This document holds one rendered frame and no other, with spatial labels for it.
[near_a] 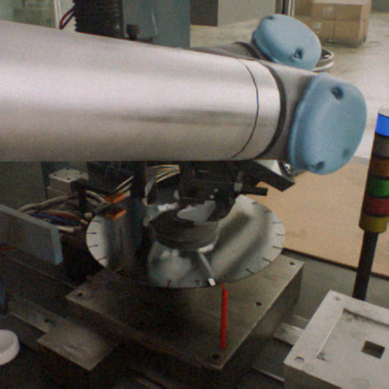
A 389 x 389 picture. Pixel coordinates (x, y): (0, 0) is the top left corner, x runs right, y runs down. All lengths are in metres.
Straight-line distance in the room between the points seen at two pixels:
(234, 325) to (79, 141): 0.56
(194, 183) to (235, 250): 0.17
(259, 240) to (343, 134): 0.44
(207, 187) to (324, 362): 0.27
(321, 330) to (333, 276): 0.40
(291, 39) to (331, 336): 0.40
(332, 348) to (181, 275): 0.23
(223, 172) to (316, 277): 0.49
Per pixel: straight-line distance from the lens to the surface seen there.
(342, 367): 0.68
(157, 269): 0.73
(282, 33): 0.54
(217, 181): 0.66
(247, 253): 0.77
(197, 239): 0.79
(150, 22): 1.01
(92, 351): 0.80
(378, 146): 0.78
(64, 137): 0.27
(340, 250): 1.19
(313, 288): 1.06
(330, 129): 0.38
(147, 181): 0.82
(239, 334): 0.77
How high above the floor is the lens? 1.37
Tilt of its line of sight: 27 degrees down
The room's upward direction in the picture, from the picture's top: straight up
